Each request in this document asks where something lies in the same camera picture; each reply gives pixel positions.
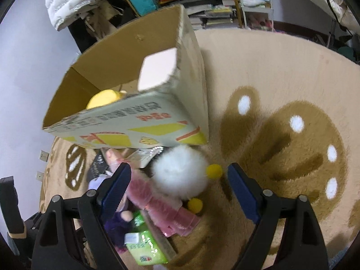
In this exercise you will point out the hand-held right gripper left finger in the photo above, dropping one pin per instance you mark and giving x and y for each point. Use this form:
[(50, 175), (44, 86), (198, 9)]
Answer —
[(114, 191)]

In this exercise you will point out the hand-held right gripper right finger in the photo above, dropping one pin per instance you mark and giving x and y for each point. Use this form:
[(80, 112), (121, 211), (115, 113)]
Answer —
[(244, 191)]

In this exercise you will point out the white fluffy plush toy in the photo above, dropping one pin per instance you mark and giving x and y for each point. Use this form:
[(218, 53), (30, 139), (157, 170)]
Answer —
[(180, 171)]

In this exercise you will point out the yellow ball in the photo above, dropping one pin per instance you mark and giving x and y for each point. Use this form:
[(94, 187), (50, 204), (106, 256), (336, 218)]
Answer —
[(104, 98)]

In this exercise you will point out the printed cardboard box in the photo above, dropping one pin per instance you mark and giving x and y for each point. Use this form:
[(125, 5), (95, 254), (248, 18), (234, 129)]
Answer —
[(157, 101)]

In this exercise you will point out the black bag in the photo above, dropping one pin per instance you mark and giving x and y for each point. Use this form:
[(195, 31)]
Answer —
[(97, 166)]

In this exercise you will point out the purple plush doll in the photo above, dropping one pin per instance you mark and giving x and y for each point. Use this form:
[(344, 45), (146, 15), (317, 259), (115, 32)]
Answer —
[(118, 225)]

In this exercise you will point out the beige bear-face rug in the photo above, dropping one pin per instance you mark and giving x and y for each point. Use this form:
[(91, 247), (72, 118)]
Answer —
[(270, 135)]

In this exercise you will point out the black stand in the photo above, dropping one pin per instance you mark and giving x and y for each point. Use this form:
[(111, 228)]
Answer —
[(14, 216)]

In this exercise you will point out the stack of books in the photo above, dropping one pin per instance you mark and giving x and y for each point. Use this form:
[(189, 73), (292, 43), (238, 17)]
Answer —
[(211, 12)]

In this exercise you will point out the white shelf rack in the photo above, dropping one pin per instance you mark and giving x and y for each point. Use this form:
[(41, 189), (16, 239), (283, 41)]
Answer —
[(254, 2)]

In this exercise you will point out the white wall socket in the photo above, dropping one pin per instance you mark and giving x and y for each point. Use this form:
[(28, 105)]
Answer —
[(39, 175), (43, 155)]

